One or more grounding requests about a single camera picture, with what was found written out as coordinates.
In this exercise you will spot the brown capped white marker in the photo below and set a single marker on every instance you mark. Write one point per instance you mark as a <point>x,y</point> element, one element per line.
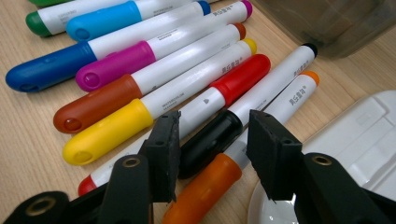
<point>96,102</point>

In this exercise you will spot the orange capped white marker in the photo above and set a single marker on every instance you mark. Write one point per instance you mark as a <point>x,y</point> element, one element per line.
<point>202,189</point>

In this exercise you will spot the dark blue capped white marker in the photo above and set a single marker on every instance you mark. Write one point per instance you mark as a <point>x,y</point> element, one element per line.
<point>49,68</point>

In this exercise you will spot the light blue capped white marker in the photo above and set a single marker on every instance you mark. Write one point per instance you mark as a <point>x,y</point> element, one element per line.
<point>102,21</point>

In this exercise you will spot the clear tinted plastic storage box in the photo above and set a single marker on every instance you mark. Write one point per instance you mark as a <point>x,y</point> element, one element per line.
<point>327,25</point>

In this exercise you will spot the magenta capped white marker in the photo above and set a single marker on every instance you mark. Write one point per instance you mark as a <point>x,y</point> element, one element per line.
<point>115,65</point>

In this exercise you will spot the black capped white marker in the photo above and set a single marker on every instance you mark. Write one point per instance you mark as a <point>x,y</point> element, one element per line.
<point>211,143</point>

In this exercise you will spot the yellow capped white marker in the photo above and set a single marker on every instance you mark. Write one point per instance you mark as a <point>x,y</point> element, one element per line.
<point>106,133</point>

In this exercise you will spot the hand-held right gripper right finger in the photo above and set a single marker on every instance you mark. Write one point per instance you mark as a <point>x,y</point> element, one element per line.
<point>274,158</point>

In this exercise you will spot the white plastic box lid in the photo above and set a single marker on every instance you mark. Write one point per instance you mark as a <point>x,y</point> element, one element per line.
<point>367,140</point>

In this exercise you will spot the red capped white marker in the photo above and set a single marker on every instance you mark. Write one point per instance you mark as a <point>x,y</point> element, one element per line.
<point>243,77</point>

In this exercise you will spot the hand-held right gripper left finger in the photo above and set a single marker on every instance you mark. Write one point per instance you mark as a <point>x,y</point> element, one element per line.
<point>165,155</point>

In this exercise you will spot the dark green capped white marker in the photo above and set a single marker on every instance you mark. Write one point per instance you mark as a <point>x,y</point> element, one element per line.
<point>62,15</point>

